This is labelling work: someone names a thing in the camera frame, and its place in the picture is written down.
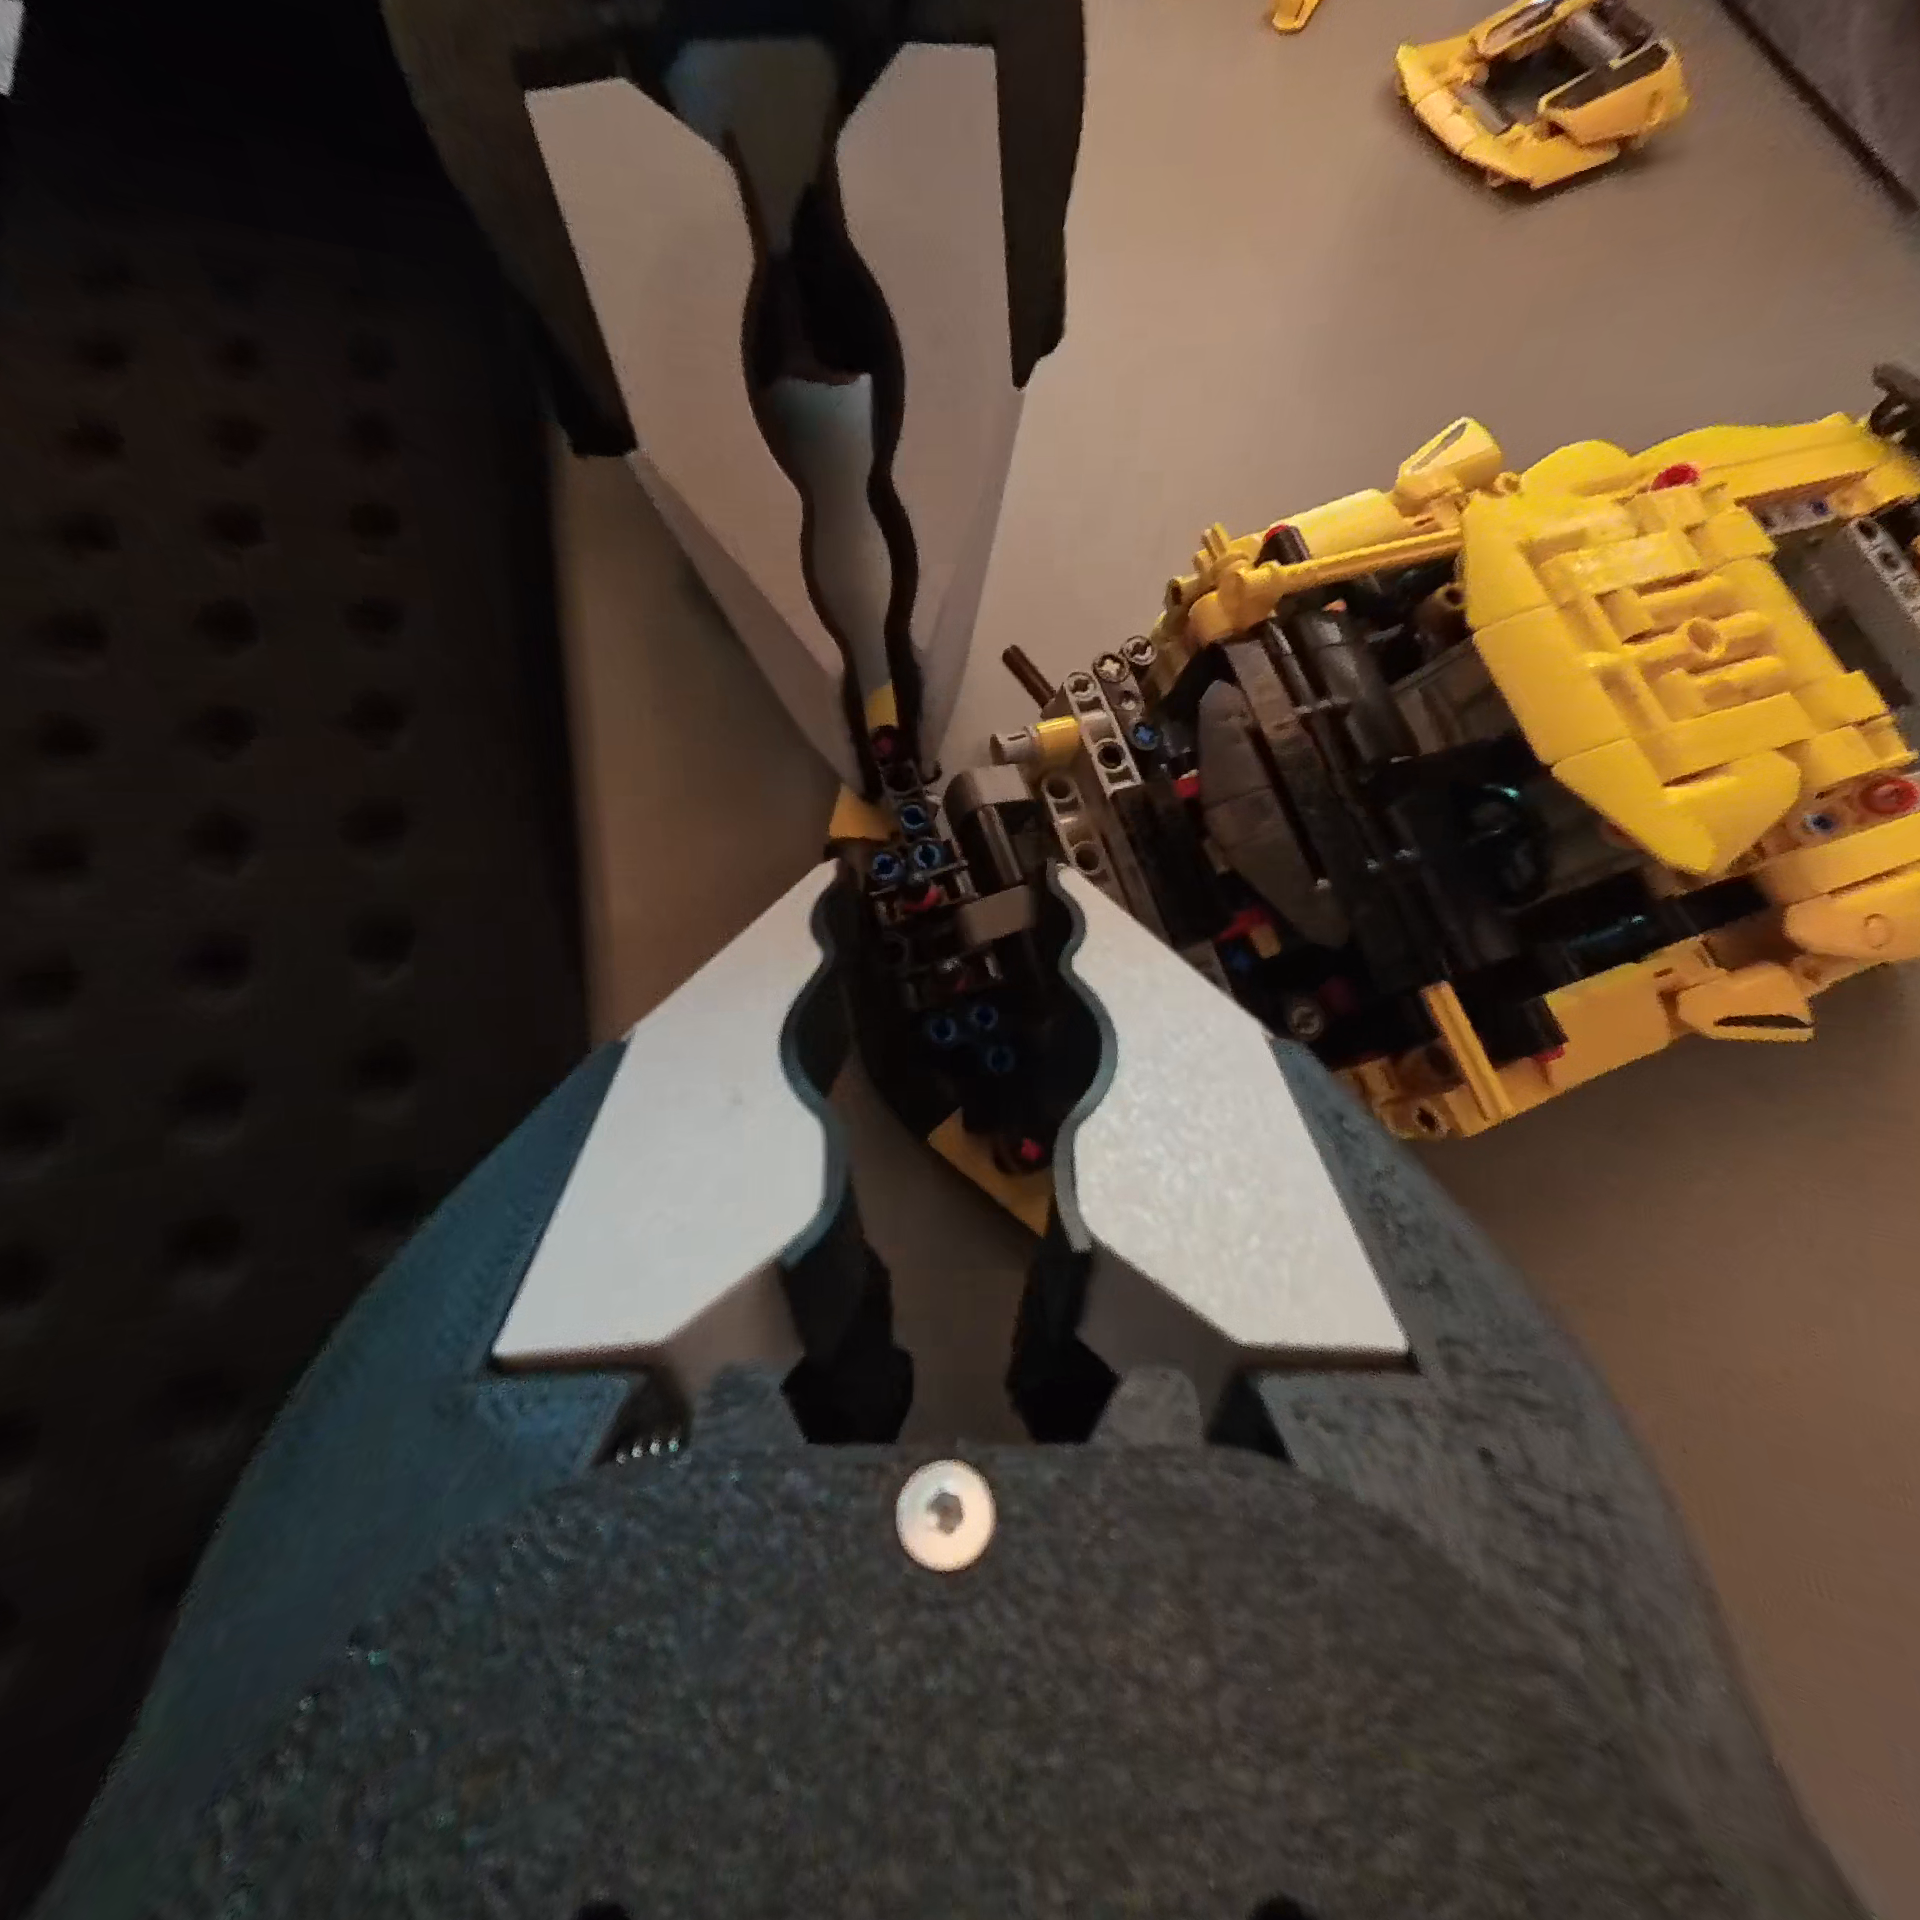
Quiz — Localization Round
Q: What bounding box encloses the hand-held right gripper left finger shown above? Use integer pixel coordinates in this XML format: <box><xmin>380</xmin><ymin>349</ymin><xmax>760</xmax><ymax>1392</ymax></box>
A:
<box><xmin>488</xmin><ymin>863</ymin><xmax>919</xmax><ymax>1447</ymax></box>

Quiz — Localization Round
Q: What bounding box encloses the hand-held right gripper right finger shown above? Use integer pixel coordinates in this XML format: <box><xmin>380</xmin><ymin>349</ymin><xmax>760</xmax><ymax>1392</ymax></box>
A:
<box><xmin>1014</xmin><ymin>863</ymin><xmax>1417</xmax><ymax>1447</ymax></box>

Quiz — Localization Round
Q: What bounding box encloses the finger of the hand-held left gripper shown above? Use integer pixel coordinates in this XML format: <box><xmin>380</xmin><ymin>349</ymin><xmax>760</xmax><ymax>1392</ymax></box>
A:
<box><xmin>833</xmin><ymin>42</ymin><xmax>1031</xmax><ymax>760</ymax></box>
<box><xmin>523</xmin><ymin>73</ymin><xmax>881</xmax><ymax>799</ymax></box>

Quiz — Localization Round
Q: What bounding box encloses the yellow toy brick car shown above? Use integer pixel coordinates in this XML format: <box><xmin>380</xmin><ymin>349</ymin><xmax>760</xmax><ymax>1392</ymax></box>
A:
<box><xmin>824</xmin><ymin>360</ymin><xmax>1920</xmax><ymax>1240</ymax></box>

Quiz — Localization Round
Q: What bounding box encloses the yellow toy car hood panel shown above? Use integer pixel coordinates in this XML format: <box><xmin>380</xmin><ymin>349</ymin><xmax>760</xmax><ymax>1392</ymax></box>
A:
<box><xmin>1393</xmin><ymin>0</ymin><xmax>1690</xmax><ymax>195</ymax></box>

